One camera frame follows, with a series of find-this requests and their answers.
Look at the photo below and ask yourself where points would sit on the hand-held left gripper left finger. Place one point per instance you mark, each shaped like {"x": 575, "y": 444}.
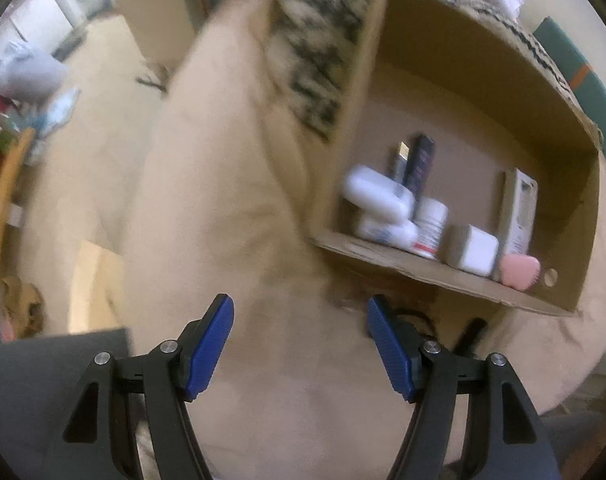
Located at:
{"x": 208, "y": 350}

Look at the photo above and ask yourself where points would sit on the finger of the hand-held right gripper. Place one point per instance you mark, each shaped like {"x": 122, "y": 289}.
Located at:
{"x": 472, "y": 335}

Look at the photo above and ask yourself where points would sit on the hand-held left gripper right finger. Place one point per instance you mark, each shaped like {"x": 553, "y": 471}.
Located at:
{"x": 393, "y": 350}

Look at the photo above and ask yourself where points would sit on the pink heart-shaped sponge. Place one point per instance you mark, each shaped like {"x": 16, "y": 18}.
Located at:
{"x": 520, "y": 271}

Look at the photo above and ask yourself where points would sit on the white charger adapter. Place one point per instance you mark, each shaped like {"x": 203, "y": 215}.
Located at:
{"x": 473, "y": 250}

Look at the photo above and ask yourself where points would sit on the white tall carton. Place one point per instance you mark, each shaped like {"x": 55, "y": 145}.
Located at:
{"x": 518, "y": 210}

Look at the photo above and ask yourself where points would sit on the black cosmetic tube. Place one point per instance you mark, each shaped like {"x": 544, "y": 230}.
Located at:
{"x": 419, "y": 160}

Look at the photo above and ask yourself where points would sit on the brown cardboard box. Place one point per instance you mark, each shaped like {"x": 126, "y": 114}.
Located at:
{"x": 483, "y": 85}

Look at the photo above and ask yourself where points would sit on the small white plastic bottle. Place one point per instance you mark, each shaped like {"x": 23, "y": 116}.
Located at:
{"x": 388, "y": 234}

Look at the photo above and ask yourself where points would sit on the white pill bottle red label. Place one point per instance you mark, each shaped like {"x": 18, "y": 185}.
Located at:
{"x": 430, "y": 225}

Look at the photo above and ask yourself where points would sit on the flat cardboard piece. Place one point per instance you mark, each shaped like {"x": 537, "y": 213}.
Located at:
{"x": 98, "y": 280}

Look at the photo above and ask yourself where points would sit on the grey blue cloth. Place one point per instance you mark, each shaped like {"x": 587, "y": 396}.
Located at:
{"x": 573, "y": 445}

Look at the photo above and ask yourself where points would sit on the beige bed sheet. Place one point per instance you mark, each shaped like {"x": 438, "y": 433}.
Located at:
{"x": 223, "y": 185}

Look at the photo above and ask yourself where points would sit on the dark grey cloth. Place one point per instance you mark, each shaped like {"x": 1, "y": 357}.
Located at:
{"x": 33, "y": 385}

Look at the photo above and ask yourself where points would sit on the wooden chair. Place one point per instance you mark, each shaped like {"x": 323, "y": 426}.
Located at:
{"x": 5, "y": 185}

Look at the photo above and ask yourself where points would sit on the teal pillow orange stripe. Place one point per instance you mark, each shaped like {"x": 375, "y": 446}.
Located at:
{"x": 598, "y": 100}

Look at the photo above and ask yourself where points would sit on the blue white plastic bag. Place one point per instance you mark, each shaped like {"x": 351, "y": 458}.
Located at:
{"x": 58, "y": 110}

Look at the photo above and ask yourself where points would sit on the beige black patterned fuzzy blanket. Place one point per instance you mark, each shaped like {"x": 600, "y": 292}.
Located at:
{"x": 318, "y": 50}

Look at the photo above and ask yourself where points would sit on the grey plastic bag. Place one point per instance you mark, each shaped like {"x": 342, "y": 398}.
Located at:
{"x": 28, "y": 75}

